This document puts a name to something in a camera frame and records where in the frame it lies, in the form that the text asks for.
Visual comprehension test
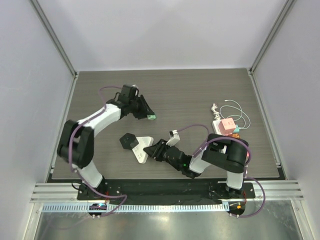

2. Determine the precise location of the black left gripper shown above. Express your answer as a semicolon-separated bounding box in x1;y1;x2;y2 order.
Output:
128;95;154;120

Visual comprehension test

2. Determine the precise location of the green USB charger plug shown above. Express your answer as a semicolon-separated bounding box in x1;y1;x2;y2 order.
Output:
147;114;157;121

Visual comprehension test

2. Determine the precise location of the white triangular power socket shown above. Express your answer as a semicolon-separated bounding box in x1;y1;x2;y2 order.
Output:
132;136;154;164

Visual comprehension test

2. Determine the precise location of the black cube socket adapter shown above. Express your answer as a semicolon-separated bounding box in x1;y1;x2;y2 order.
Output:
119;133;139;150

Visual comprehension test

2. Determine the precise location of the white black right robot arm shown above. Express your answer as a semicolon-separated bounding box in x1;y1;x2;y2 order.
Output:
143;133;251;198

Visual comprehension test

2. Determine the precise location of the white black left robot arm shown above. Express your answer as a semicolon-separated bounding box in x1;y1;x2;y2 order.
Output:
57;84;156;200

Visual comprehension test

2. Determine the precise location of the pink small plug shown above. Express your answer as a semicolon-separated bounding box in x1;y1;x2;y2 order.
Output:
245;146;252;165

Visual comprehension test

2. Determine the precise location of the white power strip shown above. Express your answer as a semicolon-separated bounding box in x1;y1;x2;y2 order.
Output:
211;120;225;136

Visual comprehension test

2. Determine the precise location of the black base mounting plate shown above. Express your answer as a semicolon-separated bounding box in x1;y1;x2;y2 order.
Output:
77;178;256;200

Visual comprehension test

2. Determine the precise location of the pink cube adapter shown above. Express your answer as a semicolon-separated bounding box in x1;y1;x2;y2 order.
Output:
218;118;236;136

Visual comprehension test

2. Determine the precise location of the brown cube adapter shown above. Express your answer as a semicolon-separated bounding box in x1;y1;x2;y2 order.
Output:
231;133;240;139

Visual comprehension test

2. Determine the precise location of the teal small charger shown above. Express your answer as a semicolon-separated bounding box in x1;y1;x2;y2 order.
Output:
233;125;242;134

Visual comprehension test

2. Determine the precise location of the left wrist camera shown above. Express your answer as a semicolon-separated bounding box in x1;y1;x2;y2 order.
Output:
132;84;139;95

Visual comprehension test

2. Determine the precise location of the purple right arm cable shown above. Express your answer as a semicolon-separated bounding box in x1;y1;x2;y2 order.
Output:
174;124;266;218

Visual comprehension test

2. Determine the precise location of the white perforated cable duct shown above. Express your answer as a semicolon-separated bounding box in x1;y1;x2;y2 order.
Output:
41;202;229;214

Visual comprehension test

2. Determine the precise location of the white charging cable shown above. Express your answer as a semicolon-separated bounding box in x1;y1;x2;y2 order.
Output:
218;99;252;131

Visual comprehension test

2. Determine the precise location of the aluminium right frame post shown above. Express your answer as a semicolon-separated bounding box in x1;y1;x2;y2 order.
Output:
248;0;297;75

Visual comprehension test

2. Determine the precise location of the aluminium frame post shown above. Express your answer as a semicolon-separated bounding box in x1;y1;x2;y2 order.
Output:
29;0;78;79
248;0;297;75

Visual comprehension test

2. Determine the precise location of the aluminium front frame rail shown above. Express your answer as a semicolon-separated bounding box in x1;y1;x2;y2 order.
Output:
30;179;303;206

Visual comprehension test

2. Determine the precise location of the aluminium left frame post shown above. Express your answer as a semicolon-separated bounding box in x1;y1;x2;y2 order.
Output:
29;0;78;79

